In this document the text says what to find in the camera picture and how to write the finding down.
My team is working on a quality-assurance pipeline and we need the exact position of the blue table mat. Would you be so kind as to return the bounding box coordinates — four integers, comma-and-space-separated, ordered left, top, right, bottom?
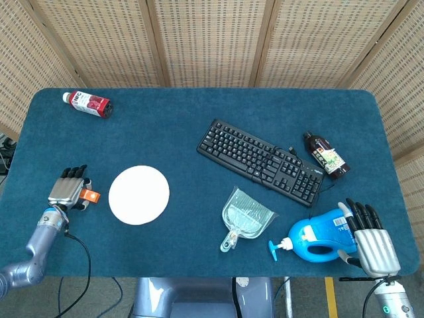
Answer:
0, 87, 420, 278

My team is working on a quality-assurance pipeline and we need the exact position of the dark brown drink bottle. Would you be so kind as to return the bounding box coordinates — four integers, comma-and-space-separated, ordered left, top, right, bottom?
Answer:
302, 131, 351, 181

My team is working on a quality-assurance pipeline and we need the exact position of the woven bamboo folding screen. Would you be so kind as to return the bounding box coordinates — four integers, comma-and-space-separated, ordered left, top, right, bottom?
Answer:
0, 0, 424, 242

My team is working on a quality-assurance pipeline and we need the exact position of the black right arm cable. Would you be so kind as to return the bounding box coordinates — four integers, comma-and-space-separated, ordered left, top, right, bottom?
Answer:
361, 281, 395, 318

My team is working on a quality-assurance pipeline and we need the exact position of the black computer keyboard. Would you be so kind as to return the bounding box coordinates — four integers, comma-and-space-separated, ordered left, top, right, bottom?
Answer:
197, 119, 325, 208

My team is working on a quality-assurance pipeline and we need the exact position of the white round plate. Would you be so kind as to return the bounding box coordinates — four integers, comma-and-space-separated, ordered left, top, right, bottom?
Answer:
108, 165, 170, 226

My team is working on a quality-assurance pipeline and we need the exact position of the red juice bottle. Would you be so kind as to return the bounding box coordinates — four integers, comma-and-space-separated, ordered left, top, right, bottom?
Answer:
62, 91, 114, 119

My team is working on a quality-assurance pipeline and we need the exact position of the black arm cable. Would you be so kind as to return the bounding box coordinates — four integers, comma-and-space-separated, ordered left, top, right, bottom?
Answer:
361, 281, 395, 318
56, 211, 123, 318

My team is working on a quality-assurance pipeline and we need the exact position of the grey robot torso base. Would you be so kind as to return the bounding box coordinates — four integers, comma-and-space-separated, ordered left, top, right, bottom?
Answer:
131, 276, 275, 318

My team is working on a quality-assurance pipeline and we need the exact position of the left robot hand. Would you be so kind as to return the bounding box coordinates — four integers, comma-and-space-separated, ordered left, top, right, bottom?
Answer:
47, 164, 93, 211

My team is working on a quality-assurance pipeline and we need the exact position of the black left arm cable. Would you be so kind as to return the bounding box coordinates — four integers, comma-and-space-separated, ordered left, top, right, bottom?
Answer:
56, 211, 123, 318

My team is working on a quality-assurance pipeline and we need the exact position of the clear plastic dustpan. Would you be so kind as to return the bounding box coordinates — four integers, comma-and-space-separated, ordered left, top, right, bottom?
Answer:
220, 186, 276, 253

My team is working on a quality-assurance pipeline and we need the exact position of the small orange block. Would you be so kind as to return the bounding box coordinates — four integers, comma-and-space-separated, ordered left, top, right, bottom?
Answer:
79, 189, 101, 203

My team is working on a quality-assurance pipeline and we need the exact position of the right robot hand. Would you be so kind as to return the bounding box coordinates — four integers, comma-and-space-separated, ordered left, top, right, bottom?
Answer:
337, 197, 401, 278

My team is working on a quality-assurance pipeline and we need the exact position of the blue detergent pump bottle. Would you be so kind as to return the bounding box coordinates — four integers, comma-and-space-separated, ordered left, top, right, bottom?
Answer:
268, 208, 359, 264

